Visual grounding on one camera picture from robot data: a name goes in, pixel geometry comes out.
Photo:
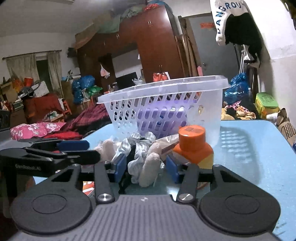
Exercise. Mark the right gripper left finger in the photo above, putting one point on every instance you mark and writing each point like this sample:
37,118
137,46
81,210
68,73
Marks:
105,173

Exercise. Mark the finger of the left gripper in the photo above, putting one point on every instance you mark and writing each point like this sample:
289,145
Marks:
85,157
61,145

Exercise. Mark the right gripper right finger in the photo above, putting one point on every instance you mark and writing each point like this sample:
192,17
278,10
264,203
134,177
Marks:
186,174

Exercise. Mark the orange yellow medicine bottle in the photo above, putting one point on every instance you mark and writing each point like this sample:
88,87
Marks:
193,147

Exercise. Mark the white striped cloth bundle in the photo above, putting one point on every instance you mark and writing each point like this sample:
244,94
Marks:
147,153

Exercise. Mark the pink floral pillow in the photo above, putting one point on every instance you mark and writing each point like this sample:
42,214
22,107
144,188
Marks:
27,131

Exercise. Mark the dark red plaid blanket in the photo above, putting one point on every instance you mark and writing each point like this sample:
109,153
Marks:
90,120

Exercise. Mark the red cloth covered chair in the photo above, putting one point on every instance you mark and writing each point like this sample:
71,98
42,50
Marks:
37,108

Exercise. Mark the translucent plastic laundry basket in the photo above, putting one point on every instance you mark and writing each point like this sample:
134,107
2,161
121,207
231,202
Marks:
163,107

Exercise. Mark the yellow patterned blanket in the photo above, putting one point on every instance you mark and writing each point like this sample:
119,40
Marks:
236,112

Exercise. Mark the beige window curtains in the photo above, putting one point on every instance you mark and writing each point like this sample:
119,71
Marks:
25,65

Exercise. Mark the blue plastic bag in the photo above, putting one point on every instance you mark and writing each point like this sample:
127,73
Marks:
239,88

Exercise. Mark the orange white hanging bag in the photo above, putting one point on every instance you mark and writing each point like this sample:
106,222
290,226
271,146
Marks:
160,76

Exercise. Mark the green yellow storage box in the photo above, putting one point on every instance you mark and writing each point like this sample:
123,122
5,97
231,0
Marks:
266,104

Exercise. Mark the brown paper bag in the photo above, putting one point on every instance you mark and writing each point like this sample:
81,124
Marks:
285,127

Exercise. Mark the grey metal door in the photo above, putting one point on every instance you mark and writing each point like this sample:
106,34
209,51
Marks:
214,59

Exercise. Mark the dark red wooden wardrobe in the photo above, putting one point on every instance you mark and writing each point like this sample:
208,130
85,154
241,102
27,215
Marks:
153,33

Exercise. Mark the white black hanging jacket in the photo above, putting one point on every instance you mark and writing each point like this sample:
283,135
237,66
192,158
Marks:
235,24

